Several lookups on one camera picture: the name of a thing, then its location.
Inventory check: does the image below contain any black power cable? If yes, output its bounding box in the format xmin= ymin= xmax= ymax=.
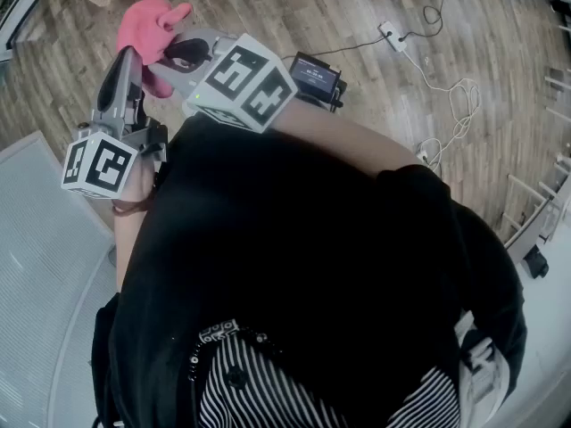
xmin=307 ymin=33 xmax=388 ymax=59

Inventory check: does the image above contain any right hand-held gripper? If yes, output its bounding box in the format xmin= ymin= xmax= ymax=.
xmin=149 ymin=28 xmax=299 ymax=134

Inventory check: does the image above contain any pink cloth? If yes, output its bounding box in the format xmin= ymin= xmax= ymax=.
xmin=116 ymin=0 xmax=194 ymax=100

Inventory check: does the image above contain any black white striped garment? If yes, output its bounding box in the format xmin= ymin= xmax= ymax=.
xmin=198 ymin=336 xmax=461 ymax=428

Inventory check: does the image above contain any person's left forearm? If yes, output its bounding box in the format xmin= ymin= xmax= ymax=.
xmin=111 ymin=162 xmax=156 ymax=294

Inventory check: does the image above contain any person's black shirt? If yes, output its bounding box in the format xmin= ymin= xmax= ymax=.
xmin=91 ymin=113 xmax=528 ymax=428

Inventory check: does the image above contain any black caster wheel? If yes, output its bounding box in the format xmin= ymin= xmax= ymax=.
xmin=522 ymin=246 xmax=550 ymax=280

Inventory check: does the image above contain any white printed garment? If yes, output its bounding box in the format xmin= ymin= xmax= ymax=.
xmin=453 ymin=312 xmax=510 ymax=428

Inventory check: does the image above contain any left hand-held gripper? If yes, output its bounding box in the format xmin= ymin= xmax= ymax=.
xmin=61 ymin=45 xmax=170 ymax=201

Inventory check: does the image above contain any frosted glass panel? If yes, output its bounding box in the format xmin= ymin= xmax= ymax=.
xmin=0 ymin=130 xmax=118 ymax=428

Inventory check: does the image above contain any person's right forearm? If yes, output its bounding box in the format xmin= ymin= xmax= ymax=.
xmin=267 ymin=98 xmax=425 ymax=182

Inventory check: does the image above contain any black display screen with stand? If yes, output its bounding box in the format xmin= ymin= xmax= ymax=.
xmin=288 ymin=51 xmax=348 ymax=113

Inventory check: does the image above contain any white desk frame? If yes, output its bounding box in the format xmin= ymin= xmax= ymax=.
xmin=501 ymin=140 xmax=571 ymax=258

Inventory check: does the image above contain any white power strip with cables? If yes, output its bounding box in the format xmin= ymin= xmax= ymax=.
xmin=403 ymin=49 xmax=483 ymax=174

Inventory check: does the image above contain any brown cord bracelet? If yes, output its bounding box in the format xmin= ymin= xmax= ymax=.
xmin=111 ymin=196 xmax=153 ymax=217

